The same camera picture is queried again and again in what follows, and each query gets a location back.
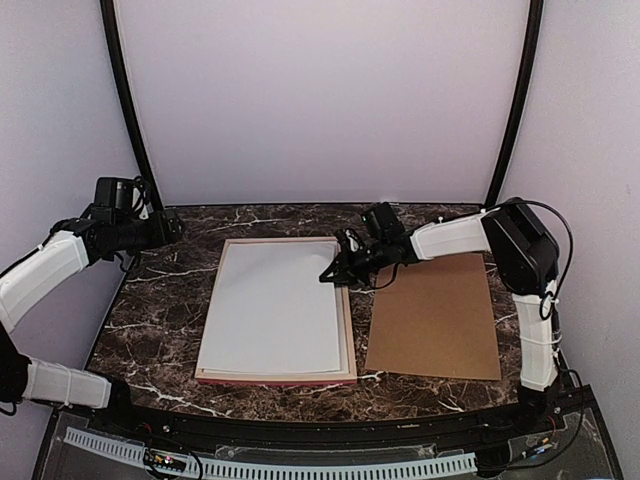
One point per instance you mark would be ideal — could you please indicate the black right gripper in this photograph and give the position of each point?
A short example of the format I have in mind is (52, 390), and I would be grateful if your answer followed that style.
(347, 273)

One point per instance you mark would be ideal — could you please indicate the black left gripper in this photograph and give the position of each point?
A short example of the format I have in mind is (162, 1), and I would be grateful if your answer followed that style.
(158, 234)

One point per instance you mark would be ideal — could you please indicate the cat and books photo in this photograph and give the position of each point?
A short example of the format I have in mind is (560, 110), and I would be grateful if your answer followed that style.
(275, 310)

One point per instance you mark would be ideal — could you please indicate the brown cardboard backing board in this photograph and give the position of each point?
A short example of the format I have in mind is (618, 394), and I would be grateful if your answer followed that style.
(436, 320)

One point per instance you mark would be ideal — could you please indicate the pink wooden picture frame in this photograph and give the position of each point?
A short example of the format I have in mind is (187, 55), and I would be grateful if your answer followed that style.
(350, 345)

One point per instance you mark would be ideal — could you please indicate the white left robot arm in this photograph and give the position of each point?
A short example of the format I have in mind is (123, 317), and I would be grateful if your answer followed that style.
(72, 246)

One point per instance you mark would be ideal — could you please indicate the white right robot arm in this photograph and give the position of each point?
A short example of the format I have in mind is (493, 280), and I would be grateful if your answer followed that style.
(525, 254)

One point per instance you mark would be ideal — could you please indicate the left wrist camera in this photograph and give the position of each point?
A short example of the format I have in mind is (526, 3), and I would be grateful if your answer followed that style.
(119, 199)

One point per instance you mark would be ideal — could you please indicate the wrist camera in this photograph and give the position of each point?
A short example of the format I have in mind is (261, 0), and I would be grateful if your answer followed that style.
(119, 199)
(382, 223)

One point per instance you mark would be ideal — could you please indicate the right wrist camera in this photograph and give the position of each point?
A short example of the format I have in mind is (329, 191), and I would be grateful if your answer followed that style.
(382, 223)

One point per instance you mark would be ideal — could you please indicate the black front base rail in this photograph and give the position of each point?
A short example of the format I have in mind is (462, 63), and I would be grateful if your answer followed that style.
(487, 432)

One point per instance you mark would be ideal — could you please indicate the left black corner post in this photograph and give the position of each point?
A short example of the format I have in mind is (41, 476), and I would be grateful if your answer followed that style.
(126, 100)

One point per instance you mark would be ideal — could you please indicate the black corner post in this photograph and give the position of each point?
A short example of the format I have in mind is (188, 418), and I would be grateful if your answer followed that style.
(520, 93)
(126, 100)

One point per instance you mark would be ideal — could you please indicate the white slotted cable duct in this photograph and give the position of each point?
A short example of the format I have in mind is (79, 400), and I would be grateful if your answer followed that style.
(167, 464)

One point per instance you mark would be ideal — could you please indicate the right black corner post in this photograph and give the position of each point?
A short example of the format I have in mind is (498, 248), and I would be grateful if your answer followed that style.
(520, 93)

